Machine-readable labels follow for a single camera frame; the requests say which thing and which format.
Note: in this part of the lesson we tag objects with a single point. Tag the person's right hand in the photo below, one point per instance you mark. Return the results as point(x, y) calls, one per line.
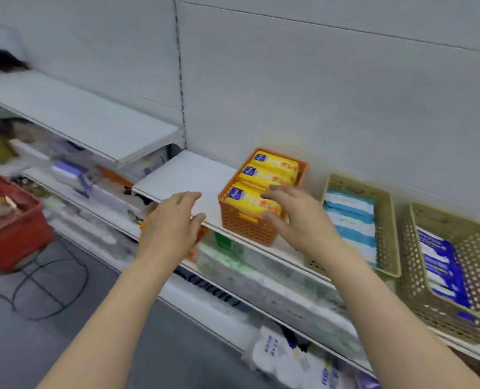
point(308, 226)

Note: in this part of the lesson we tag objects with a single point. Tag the person's left hand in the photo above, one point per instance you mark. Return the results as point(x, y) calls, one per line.
point(171, 234)

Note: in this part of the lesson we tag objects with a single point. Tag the stack of blue wipes packets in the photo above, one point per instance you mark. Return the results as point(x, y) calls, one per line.
point(353, 222)

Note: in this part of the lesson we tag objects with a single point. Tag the orange plastic basket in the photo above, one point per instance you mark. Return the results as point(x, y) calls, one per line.
point(244, 228)

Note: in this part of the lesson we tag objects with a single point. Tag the olive plastic basket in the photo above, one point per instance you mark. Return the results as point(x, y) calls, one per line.
point(387, 239)
point(438, 217)

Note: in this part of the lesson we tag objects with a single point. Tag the dark blue alcohol wipes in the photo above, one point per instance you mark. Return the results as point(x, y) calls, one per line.
point(452, 297)
point(434, 243)
point(444, 271)

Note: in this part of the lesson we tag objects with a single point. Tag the red plastic shopping basket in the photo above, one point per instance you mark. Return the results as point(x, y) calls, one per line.
point(17, 247)

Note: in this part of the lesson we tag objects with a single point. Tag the person's left forearm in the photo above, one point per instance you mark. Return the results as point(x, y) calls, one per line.
point(110, 328)

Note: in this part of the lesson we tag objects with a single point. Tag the person's right forearm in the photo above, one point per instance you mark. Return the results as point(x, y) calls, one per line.
point(398, 328)

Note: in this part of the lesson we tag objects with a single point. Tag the dark printed pack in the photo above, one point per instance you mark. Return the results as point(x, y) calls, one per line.
point(207, 285)

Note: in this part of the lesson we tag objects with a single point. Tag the green and white tissue pack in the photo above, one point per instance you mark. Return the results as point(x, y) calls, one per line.
point(231, 259)

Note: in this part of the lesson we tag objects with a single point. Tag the white wrapped paper pack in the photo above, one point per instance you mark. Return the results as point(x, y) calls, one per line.
point(150, 164)

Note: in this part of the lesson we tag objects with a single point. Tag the orange white paper roll pack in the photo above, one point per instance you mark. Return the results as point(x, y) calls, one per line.
point(114, 176)

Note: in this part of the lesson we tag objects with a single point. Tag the purple and white tissue pack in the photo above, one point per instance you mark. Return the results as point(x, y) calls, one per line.
point(67, 170)

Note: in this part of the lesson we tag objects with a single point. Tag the white bag blue print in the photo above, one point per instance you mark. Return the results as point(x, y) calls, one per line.
point(272, 352)

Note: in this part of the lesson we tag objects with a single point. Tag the blue tissue pack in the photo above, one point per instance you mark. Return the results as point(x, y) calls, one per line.
point(367, 380)

